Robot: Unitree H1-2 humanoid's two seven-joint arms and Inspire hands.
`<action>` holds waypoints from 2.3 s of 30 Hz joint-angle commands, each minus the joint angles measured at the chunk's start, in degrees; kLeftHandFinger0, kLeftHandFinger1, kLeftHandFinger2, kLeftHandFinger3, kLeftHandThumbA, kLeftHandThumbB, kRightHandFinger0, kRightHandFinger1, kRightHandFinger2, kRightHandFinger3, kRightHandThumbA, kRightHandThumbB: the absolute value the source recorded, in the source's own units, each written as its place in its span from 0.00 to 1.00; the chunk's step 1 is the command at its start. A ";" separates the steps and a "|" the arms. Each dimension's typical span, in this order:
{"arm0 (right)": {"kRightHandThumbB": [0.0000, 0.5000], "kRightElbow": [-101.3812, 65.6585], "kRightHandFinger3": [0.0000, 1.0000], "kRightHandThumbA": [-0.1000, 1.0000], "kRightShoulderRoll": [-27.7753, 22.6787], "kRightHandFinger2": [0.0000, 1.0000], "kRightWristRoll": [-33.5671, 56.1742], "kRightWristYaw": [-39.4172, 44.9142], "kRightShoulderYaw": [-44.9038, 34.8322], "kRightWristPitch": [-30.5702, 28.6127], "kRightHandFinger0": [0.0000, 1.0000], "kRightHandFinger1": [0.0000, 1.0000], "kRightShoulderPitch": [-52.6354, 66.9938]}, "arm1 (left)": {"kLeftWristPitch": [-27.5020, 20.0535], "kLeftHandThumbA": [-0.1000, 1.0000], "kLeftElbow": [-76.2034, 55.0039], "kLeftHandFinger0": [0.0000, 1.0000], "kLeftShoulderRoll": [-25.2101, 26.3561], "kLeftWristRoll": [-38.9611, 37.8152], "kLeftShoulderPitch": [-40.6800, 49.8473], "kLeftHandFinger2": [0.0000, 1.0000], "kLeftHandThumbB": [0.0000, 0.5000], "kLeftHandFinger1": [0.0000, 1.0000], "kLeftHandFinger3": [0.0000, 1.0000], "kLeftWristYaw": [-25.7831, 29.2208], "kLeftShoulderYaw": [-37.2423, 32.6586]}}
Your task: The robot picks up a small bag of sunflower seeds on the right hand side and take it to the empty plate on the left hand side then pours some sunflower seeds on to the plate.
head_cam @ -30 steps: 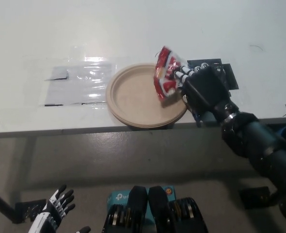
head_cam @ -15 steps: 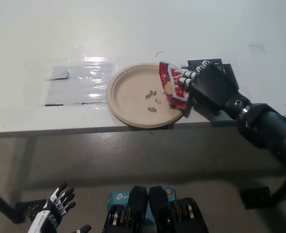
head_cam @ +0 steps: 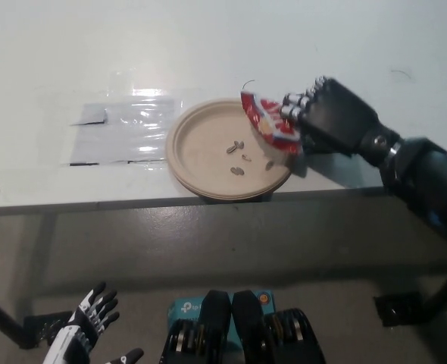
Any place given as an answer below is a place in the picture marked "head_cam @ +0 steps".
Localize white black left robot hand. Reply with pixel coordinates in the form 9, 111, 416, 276
42, 281, 145, 364

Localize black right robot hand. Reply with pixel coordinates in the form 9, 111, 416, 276
279, 75, 402, 168

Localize red blue sunflower seed bag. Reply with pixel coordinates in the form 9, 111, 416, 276
239, 89, 304, 168

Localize grey striped sunflower seeds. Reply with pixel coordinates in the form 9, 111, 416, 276
226, 140, 277, 177

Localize beige paper plate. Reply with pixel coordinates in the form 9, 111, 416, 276
164, 97, 296, 199

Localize black table leg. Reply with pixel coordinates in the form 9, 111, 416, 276
422, 261, 447, 318
0, 290, 23, 348

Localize clear plastic sheet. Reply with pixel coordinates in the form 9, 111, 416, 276
70, 97, 176, 167

